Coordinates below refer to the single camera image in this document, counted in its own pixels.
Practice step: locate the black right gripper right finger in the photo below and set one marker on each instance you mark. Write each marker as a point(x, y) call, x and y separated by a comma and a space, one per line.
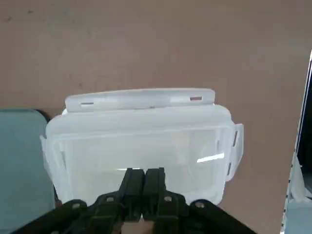
point(154, 190)

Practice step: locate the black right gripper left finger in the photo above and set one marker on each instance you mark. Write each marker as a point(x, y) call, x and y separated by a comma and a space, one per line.
point(134, 190)

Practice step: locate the translucent plastic container lid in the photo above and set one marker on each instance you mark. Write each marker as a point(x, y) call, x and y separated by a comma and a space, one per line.
point(136, 136)

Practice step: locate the dark grey rectangular tray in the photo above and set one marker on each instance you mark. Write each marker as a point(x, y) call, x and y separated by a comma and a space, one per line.
point(22, 151)

